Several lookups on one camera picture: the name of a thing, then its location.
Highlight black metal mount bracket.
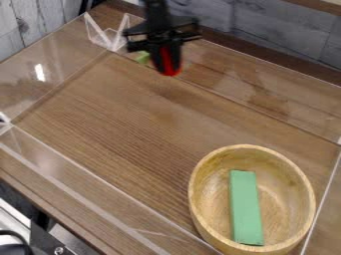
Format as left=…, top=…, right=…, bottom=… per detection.
left=29, top=222, right=77, bottom=255

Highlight black cable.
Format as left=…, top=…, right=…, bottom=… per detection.
left=0, top=229, right=37, bottom=255

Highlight round wooden bowl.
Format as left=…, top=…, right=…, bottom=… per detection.
left=187, top=144, right=315, bottom=255

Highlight green rectangular block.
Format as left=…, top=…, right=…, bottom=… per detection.
left=228, top=169, right=264, bottom=246

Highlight clear acrylic tray enclosure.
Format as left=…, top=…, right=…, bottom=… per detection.
left=0, top=17, right=341, bottom=255

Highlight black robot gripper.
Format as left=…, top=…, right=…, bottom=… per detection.
left=122, top=14, right=200, bottom=75

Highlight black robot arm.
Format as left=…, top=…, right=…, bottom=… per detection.
left=122, top=0, right=200, bottom=77

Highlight red plush fruit green leaf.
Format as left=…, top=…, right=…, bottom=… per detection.
left=136, top=47, right=180, bottom=77

